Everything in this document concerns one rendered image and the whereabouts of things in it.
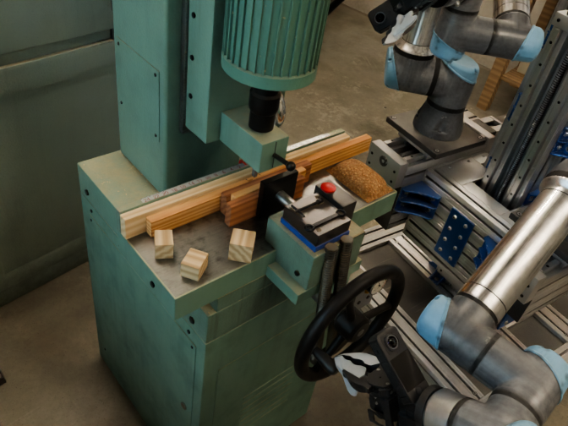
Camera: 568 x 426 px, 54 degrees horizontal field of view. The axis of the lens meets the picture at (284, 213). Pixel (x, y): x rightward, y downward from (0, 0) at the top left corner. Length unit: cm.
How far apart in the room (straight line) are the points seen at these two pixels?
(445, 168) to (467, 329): 98
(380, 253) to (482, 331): 134
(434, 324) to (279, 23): 53
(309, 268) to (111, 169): 62
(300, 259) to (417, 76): 79
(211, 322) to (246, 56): 51
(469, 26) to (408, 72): 42
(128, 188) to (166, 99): 28
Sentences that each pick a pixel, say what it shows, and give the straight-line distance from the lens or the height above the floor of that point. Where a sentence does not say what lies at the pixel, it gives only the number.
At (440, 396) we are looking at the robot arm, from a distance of 88.
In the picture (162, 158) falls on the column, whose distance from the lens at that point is 128.
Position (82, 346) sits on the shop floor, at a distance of 208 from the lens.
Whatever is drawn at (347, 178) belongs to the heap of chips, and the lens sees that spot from 130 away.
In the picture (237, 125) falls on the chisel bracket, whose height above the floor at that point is 107.
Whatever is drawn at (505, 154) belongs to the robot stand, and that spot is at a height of 85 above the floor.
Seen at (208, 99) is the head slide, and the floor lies 111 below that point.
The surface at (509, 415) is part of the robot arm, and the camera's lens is 84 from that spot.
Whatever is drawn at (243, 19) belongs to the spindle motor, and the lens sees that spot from 96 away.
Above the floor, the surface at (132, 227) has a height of 92.
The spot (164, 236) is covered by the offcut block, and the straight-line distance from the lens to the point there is 106.
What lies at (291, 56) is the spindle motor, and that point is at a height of 126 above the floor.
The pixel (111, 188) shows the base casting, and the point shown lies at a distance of 139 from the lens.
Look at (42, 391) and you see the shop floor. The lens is 200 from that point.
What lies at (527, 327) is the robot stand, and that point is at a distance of 220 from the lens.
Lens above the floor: 166
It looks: 40 degrees down
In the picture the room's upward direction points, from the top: 11 degrees clockwise
